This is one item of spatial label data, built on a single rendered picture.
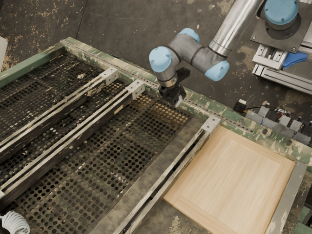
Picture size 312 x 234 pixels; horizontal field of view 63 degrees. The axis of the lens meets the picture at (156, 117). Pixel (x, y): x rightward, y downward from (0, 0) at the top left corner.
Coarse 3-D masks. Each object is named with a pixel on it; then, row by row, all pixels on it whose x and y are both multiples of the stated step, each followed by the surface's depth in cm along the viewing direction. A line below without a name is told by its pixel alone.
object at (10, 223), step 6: (0, 216) 95; (6, 216) 94; (12, 216) 94; (18, 216) 95; (6, 222) 93; (12, 222) 92; (18, 222) 92; (24, 222) 94; (6, 228) 93; (12, 228) 91; (18, 228) 90; (24, 228) 96
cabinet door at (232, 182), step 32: (224, 128) 148; (192, 160) 133; (224, 160) 133; (256, 160) 133; (288, 160) 133; (192, 192) 121; (224, 192) 121; (256, 192) 121; (224, 224) 110; (256, 224) 110
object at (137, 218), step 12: (216, 120) 145; (204, 132) 142; (192, 144) 134; (180, 156) 128; (192, 156) 130; (168, 168) 123; (180, 168) 123; (168, 180) 119; (156, 192) 115; (144, 204) 113; (156, 204) 115; (132, 216) 107; (144, 216) 108; (120, 228) 104; (132, 228) 104
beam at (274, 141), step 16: (96, 64) 193; (128, 64) 187; (128, 80) 180; (160, 96) 168; (192, 96) 162; (192, 112) 158; (224, 112) 152; (256, 128) 144; (272, 144) 136; (304, 144) 136; (304, 160) 129
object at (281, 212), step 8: (296, 168) 127; (304, 168) 127; (296, 176) 124; (288, 184) 121; (296, 184) 121; (288, 192) 118; (296, 192) 118; (280, 200) 115; (288, 200) 115; (280, 208) 113; (288, 208) 113; (280, 216) 110; (272, 224) 108; (280, 224) 108; (272, 232) 106; (280, 232) 106
